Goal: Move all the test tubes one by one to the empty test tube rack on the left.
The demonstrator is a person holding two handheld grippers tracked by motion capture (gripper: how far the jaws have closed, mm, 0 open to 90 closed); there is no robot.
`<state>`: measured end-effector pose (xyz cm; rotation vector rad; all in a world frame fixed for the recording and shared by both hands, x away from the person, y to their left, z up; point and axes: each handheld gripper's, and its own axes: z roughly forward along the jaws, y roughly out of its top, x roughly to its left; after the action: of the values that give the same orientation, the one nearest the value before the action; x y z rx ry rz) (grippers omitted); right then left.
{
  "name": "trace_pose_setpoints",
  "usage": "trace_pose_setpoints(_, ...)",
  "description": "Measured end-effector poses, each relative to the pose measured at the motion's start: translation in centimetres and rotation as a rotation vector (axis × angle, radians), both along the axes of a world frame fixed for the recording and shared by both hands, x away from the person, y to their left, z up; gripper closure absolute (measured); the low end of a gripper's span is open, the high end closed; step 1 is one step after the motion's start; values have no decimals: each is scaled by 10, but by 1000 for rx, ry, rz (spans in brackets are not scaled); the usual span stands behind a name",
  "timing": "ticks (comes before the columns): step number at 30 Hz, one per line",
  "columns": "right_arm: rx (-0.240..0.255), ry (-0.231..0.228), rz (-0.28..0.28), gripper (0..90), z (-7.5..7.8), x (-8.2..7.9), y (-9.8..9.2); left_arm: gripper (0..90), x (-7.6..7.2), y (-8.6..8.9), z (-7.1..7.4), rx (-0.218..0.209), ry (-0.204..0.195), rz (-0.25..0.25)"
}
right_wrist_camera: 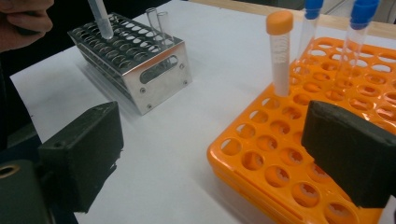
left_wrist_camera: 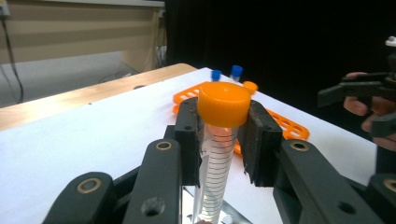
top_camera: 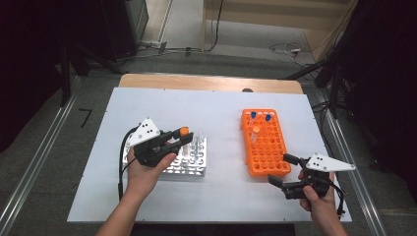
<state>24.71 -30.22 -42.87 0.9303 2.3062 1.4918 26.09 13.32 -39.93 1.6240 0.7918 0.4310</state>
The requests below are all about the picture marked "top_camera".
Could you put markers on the white board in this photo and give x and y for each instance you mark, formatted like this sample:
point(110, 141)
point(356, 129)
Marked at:
point(213, 114)

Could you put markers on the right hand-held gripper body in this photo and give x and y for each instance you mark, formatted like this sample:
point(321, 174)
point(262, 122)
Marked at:
point(324, 164)

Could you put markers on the black metal stand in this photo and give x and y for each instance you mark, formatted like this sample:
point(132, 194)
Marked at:
point(334, 91)
point(65, 78)

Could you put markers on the person's left hand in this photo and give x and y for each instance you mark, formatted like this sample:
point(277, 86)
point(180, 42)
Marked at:
point(144, 180)

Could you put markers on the black curtain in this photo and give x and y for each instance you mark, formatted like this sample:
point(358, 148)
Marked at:
point(387, 82)
point(26, 65)

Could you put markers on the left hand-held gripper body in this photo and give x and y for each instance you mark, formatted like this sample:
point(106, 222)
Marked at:
point(144, 131)

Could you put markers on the person's right hand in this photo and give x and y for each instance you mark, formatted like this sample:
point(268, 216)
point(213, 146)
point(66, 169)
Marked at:
point(318, 205)

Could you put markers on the silver metal tube rack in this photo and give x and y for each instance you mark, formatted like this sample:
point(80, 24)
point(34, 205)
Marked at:
point(193, 164)

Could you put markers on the blue-capped clear test tube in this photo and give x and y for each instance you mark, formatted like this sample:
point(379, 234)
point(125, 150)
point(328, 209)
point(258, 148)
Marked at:
point(253, 114)
point(268, 117)

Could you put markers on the aluminium floor rail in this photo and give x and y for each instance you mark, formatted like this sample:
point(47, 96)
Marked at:
point(39, 150)
point(364, 196)

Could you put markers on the wooden cabinet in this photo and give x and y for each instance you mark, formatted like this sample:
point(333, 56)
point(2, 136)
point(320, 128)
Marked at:
point(262, 19)

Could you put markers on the orange plastic tube rack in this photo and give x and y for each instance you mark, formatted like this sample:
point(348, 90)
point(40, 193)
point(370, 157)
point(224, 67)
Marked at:
point(265, 173)

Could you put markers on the dark cabinet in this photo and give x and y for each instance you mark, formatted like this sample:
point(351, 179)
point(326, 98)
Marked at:
point(131, 26)

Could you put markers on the wooden table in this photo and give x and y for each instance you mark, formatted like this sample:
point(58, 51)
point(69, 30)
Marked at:
point(196, 82)

